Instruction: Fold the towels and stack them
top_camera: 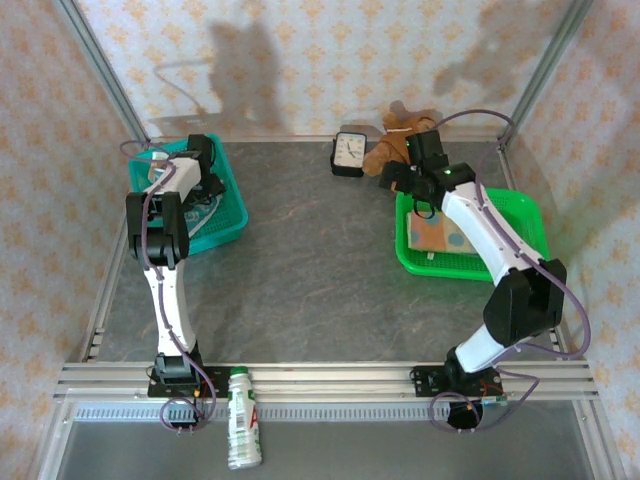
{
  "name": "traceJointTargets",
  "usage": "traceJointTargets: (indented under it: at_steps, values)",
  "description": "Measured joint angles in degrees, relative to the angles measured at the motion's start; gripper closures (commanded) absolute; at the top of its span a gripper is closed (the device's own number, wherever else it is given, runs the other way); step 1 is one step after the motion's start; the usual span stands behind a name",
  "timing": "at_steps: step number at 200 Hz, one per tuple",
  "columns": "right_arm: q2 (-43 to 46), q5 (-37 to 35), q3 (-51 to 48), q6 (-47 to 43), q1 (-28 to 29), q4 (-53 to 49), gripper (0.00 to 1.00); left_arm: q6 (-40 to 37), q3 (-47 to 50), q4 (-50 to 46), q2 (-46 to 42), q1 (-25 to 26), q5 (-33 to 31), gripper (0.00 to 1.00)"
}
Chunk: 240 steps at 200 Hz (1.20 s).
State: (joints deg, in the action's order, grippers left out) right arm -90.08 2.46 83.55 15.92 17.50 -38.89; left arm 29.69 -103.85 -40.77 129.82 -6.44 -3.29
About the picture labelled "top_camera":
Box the teal towel white cartoons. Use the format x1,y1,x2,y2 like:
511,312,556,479
147,151,224,242

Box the teal plastic basket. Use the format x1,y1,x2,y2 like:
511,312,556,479
127,132,250,256

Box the orange towel blue dots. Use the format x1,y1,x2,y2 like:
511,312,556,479
405,209,479,254

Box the brown teddy bear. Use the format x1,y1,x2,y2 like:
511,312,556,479
361,110,441,194

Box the black alarm clock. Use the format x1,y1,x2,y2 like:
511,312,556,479
329,130,369,179

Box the green plastic basket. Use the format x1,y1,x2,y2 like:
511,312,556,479
394,187,551,284

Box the white bottle green label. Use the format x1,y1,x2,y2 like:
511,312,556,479
223,365,263,471

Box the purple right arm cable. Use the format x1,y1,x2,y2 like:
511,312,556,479
428,109,591,435

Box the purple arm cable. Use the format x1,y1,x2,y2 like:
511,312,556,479
428,109,591,435
119,139,217,435

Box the aluminium wall-side table rail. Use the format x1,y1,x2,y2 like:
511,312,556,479
147,134,504,146

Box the aluminium side table rail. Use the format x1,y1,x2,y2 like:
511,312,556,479
79,143,156,364
497,142,572,362

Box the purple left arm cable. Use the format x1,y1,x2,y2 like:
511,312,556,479
119,139,217,435

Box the aluminium frame post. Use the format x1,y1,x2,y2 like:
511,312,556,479
499,0,596,146
52,0,151,151

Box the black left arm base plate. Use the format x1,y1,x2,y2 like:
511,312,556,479
146,366,227,400

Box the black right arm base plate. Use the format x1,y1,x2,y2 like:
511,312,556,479
410,364,503,400

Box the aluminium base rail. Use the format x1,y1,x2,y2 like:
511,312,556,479
53,360,599,401

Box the grey slotted cable duct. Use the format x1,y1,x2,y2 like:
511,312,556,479
74,405,576,421

